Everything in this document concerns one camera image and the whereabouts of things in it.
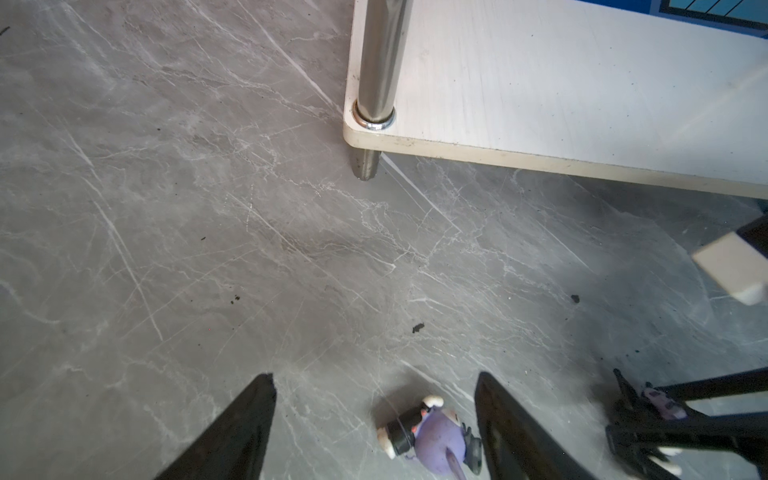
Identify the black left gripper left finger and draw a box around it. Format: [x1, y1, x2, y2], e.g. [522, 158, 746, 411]
[157, 373, 277, 480]

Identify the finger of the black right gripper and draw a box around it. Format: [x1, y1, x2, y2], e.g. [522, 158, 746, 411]
[606, 413, 767, 479]
[613, 368, 767, 420]

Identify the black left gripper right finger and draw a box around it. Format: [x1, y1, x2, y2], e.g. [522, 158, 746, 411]
[474, 371, 593, 480]

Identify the black purple figurine toy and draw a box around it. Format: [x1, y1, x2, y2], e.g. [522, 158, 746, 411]
[640, 383, 689, 475]

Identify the white two-tier shelf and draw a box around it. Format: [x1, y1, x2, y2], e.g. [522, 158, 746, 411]
[343, 1, 767, 198]

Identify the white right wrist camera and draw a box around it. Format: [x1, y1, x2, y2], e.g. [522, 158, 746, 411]
[692, 214, 768, 306]

